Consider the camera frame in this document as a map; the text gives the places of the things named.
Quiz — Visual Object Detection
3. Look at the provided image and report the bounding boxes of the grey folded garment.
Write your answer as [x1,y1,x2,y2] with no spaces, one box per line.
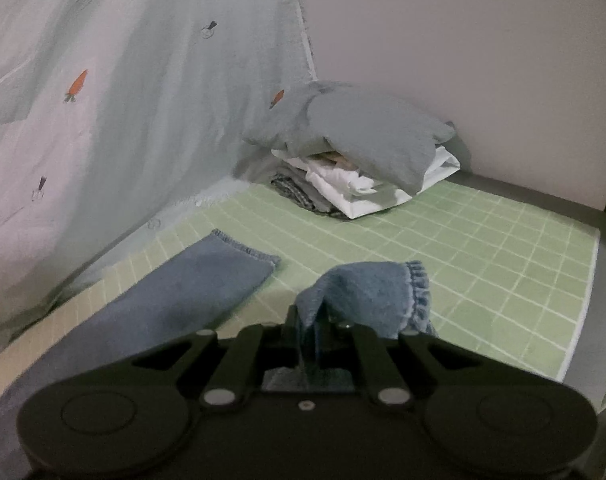
[243,81,456,195]

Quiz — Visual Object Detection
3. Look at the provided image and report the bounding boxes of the blue denim jeans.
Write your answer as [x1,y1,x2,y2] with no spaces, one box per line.
[0,230,435,479]

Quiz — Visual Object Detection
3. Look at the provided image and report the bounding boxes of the dark patterned folded garment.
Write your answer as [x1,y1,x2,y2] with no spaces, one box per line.
[269,172,346,220]

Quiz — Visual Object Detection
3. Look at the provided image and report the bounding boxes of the green grid cutting mat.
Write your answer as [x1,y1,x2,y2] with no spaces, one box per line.
[0,181,600,394]

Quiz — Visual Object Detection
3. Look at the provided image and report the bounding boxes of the light carrot print sheet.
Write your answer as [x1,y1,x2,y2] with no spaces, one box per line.
[0,0,309,352]

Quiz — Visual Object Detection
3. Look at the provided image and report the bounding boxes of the white folded garment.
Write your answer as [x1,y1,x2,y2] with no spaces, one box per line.
[271,150,413,220]

